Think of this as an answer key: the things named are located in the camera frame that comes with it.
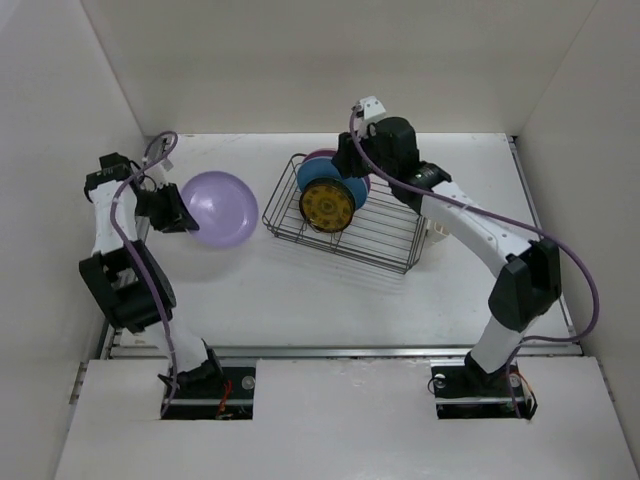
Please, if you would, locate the beige cutlery holder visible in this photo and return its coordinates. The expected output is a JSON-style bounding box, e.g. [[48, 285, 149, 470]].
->
[[425, 219, 449, 248]]

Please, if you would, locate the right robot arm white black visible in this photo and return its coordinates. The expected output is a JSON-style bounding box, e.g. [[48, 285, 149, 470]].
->
[[333, 117, 562, 394]]

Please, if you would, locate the lilac plastic plate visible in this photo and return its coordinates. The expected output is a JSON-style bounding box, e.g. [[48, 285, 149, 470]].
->
[[181, 171, 259, 249]]

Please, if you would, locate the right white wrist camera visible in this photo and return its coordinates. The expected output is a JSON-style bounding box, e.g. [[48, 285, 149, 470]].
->
[[353, 96, 386, 136]]

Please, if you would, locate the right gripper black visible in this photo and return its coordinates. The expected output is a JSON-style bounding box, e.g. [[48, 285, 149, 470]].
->
[[330, 122, 396, 182]]

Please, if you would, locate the blue plastic plate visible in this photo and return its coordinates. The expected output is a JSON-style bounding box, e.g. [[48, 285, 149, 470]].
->
[[296, 157, 369, 210]]

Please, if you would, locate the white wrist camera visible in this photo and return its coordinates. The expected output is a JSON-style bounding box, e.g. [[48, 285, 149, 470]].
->
[[141, 159, 174, 191], [353, 96, 386, 136]]

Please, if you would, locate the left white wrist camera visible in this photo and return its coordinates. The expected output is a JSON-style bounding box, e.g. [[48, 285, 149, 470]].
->
[[141, 159, 174, 191]]

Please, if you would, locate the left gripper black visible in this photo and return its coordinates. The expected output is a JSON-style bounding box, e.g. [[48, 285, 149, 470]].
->
[[135, 181, 199, 232]]

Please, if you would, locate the dark wire dish rack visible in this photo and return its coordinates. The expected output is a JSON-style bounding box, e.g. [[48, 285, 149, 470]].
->
[[262, 153, 431, 274]]

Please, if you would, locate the yellow patterned small plate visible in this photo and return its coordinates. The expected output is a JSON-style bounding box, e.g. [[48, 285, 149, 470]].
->
[[298, 178, 356, 233]]

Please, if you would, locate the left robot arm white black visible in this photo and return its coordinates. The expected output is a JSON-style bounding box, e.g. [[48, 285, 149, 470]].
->
[[79, 153, 228, 398]]

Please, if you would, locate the pink plastic plate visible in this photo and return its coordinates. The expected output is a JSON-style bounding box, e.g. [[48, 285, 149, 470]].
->
[[302, 149, 371, 191]]

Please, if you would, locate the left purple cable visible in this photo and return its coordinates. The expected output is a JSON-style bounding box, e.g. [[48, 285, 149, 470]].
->
[[110, 130, 180, 419]]

